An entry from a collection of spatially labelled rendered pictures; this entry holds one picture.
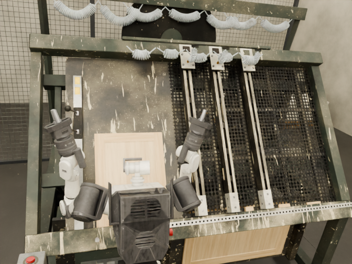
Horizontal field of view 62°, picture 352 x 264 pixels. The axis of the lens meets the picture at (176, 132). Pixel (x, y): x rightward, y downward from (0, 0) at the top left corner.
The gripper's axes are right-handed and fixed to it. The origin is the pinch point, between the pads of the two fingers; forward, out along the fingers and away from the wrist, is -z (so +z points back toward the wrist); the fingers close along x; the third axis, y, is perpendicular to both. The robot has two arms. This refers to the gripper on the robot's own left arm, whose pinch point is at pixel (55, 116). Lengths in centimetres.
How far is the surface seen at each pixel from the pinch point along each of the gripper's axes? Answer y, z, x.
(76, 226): -17, 68, -4
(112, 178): -17, 54, 27
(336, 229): 79, 140, 140
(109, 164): -21, 47, 30
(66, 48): -54, -23, 44
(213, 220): 28, 93, 61
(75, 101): -44, 8, 33
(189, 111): -1, 32, 88
